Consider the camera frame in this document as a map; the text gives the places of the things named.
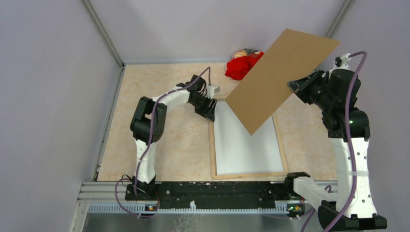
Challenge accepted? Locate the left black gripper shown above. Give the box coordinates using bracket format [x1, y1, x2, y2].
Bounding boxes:
[190, 94, 218, 122]

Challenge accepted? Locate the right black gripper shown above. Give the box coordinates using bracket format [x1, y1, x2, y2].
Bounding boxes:
[288, 68, 334, 111]

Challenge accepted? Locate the wooden picture frame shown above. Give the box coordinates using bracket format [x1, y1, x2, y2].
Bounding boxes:
[208, 99, 288, 181]

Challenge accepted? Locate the brown cardboard backing board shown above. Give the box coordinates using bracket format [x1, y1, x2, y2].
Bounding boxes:
[225, 29, 340, 135]

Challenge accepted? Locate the printed photo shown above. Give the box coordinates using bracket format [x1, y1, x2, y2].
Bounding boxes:
[213, 101, 285, 176]

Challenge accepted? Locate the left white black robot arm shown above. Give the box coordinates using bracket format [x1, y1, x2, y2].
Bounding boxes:
[130, 75, 220, 200]

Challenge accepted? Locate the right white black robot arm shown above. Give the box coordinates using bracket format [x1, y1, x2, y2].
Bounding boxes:
[283, 68, 387, 232]

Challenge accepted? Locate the red cloth bundle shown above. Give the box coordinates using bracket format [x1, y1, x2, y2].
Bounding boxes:
[225, 48, 264, 81]

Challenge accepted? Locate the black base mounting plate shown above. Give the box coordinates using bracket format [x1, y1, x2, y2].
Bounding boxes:
[125, 181, 307, 210]

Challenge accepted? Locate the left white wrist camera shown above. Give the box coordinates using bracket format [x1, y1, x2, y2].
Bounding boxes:
[204, 85, 220, 100]

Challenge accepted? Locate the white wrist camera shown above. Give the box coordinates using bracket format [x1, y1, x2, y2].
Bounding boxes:
[204, 85, 220, 100]
[333, 53, 351, 70]

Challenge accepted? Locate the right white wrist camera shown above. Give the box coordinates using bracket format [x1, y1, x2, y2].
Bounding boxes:
[333, 53, 351, 70]

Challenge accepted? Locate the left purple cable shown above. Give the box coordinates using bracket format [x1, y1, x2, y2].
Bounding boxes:
[114, 66, 212, 219]

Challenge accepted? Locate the purple cable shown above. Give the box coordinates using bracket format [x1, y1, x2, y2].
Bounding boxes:
[114, 66, 212, 219]
[301, 51, 368, 232]

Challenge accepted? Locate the aluminium rail front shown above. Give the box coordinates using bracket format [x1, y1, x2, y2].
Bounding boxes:
[69, 181, 379, 232]

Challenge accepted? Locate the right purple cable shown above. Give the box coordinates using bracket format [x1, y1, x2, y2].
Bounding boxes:
[301, 51, 368, 232]

